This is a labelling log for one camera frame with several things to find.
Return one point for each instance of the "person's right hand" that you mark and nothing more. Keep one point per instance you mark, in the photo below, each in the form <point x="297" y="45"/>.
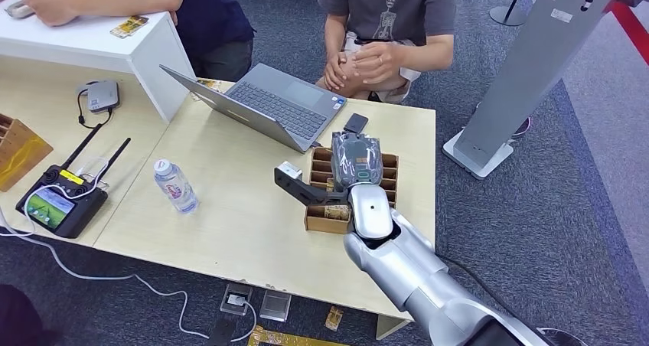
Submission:
<point x="337" y="72"/>

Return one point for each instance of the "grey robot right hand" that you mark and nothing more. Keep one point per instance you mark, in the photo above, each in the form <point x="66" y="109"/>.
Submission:
<point x="357" y="161"/>

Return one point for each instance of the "person's hand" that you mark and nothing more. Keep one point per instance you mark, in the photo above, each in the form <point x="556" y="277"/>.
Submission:
<point x="48" y="4"/>

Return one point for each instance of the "person's left hand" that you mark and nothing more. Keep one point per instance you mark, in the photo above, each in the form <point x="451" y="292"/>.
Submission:
<point x="380" y="62"/>

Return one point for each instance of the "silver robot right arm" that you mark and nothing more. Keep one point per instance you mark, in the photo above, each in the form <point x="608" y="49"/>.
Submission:
<point x="405" y="267"/>

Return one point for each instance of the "gold patterned card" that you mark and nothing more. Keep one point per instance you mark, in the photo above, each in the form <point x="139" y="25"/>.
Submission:
<point x="337" y="212"/>
<point x="209" y="85"/>
<point x="334" y="319"/>
<point x="129" y="27"/>

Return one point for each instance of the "person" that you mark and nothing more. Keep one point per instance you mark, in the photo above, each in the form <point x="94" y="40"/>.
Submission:
<point x="390" y="4"/>
<point x="213" y="24"/>

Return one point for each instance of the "cardboard card slot box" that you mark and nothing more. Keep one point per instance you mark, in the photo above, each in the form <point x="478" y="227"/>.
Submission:
<point x="317" y="223"/>

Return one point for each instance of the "small grey device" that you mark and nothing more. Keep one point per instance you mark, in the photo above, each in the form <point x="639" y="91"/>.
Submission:
<point x="19" y="10"/>

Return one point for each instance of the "black smartphone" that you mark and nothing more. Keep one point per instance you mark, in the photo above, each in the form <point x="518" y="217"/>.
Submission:
<point x="356" y="123"/>

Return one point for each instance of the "grey laptop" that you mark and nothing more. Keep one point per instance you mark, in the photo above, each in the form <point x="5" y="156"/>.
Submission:
<point x="284" y="105"/>

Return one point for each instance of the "white desk shelf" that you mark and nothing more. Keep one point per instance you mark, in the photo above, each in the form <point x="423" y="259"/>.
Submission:
<point x="101" y="44"/>

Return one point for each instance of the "grey hub device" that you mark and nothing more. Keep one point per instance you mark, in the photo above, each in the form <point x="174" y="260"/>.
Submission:
<point x="103" y="96"/>

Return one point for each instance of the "black round pole base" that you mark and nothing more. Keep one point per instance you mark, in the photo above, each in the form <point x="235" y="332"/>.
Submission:
<point x="507" y="16"/>

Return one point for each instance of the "brown cardboard organizer box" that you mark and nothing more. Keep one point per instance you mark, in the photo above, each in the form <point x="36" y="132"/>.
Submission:
<point x="20" y="153"/>

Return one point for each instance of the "grey metal stand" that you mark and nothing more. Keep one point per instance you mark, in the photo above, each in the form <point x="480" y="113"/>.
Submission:
<point x="532" y="65"/>

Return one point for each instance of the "closed metal floor socket cover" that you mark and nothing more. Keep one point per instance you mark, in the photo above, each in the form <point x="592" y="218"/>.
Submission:
<point x="275" y="305"/>

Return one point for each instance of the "beige desk leg panel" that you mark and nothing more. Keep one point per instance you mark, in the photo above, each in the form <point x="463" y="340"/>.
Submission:
<point x="390" y="326"/>

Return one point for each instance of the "clear plastic water bottle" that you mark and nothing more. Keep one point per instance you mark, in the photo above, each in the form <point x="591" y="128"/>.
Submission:
<point x="176" y="187"/>

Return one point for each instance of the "white power plug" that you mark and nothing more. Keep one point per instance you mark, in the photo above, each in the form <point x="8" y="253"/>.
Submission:
<point x="236" y="299"/>

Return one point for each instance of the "open metal floor socket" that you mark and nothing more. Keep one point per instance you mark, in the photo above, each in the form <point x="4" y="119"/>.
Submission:
<point x="234" y="308"/>

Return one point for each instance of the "yellow floor tape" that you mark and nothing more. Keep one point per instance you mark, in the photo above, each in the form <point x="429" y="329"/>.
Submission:
<point x="284" y="338"/>

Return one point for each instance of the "black remote controller with screen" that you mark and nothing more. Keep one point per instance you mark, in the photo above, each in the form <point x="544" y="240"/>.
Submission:
<point x="63" y="201"/>

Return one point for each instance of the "black floor plate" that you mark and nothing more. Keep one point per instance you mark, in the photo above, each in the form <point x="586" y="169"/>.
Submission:
<point x="220" y="332"/>

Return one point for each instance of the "red floor strip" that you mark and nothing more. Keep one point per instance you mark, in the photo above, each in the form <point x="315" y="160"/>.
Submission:
<point x="631" y="29"/>

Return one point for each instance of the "dark rounded seat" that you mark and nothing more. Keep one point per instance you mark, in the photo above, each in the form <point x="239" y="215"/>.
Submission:
<point x="20" y="318"/>

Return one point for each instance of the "black camera bracket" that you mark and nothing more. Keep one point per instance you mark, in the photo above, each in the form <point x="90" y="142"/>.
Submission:
<point x="309" y="194"/>

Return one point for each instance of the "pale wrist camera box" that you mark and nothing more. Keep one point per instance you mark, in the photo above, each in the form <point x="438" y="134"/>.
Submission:
<point x="290" y="171"/>

